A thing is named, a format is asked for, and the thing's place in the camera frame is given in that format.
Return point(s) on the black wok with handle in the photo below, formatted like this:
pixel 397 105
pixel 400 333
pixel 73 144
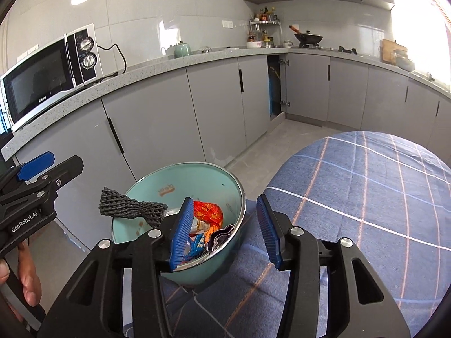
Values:
pixel 306 39

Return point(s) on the green ceramic teapot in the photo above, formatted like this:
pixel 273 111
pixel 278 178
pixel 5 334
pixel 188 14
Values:
pixel 182 50

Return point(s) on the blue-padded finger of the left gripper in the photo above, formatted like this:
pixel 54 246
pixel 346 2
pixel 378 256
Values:
pixel 35 166

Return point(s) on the white microwave oven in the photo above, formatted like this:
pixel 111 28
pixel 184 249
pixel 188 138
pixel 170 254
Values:
pixel 49 75

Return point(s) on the grey speckled countertop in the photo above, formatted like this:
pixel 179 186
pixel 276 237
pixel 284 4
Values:
pixel 156 67

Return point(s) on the metal spice rack with bottles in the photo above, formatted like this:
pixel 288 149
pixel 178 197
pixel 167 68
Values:
pixel 265 27

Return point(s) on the black foam fruit net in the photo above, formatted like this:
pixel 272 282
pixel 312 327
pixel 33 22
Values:
pixel 116 205

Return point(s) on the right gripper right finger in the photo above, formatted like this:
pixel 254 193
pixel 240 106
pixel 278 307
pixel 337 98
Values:
pixel 270 230

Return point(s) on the grey lower kitchen cabinets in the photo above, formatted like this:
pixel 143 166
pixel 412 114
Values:
pixel 214 111

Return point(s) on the wooden cutting board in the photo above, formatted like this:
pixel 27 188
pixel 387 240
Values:
pixel 387 50

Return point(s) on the person's left hand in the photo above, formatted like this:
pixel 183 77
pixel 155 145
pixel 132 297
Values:
pixel 27 273

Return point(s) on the blue plaid tablecloth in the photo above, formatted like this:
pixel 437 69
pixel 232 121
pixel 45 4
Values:
pixel 387 194

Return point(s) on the white bowl by rack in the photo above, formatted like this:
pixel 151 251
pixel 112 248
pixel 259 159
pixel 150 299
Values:
pixel 254 44

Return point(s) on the red orange blue snack wrapper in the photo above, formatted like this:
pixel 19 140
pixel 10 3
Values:
pixel 208 218

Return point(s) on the grey cooking pot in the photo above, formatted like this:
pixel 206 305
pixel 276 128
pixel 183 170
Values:
pixel 402 60

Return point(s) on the dark patterned wrapper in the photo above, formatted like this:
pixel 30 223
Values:
pixel 219 237

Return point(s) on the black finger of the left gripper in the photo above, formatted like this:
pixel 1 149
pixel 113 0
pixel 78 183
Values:
pixel 62 174

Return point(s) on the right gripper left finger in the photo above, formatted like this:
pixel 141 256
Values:
pixel 181 224

